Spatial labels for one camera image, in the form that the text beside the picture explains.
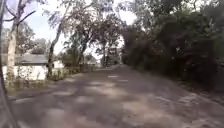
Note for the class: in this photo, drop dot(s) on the group of leafy trees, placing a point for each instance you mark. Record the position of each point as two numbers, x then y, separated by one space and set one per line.
100 33

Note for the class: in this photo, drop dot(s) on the grey asphalt road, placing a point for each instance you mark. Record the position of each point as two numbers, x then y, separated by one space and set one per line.
110 100

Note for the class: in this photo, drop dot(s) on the leaning dark tree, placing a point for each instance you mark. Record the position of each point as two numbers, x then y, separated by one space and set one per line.
50 56

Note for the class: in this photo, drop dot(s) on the dense wood of trees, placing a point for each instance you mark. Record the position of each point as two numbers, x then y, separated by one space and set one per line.
173 50

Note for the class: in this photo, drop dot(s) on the white building with grey roof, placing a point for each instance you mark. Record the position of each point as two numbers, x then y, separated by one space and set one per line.
33 71

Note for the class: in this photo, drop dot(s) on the grass verge with weeds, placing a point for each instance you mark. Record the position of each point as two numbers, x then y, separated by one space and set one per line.
30 85

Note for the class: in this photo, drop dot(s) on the clump of green trees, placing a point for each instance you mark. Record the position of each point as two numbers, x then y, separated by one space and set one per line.
26 38

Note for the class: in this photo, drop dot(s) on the dry leafy verge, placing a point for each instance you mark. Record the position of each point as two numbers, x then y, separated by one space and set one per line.
200 90

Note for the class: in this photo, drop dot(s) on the tree with pale trunk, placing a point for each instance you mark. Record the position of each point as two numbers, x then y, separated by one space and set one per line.
11 50

